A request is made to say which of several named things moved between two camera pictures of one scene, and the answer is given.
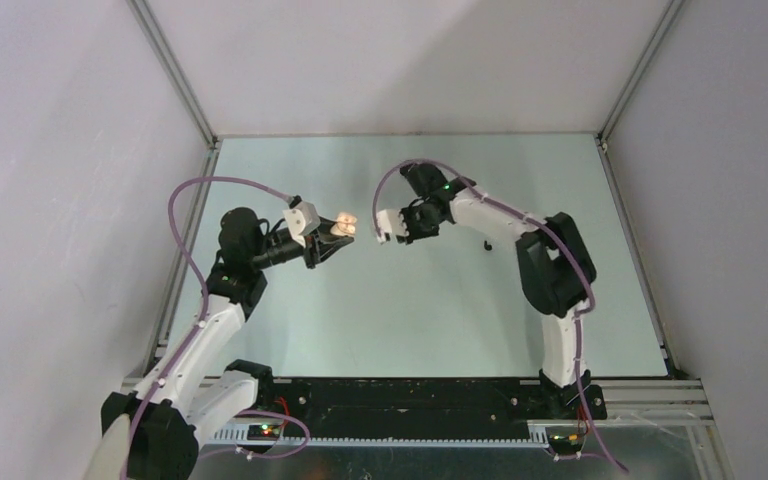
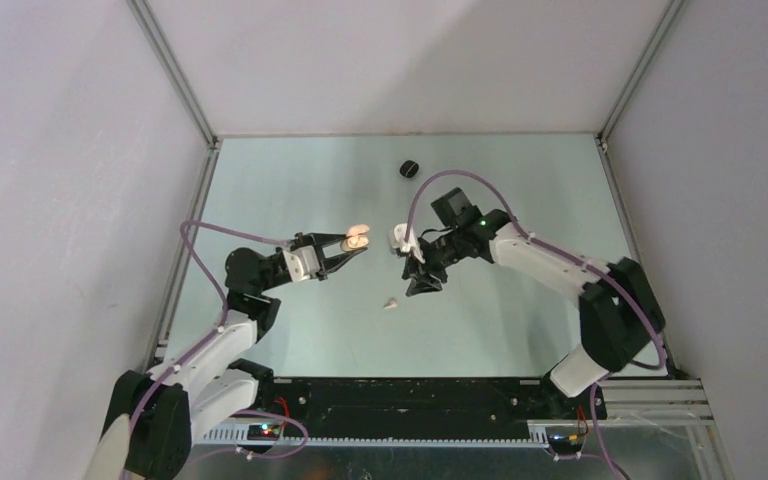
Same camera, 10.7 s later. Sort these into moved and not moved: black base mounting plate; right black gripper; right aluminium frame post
Moved: right black gripper
Not moved: right aluminium frame post; black base mounting plate
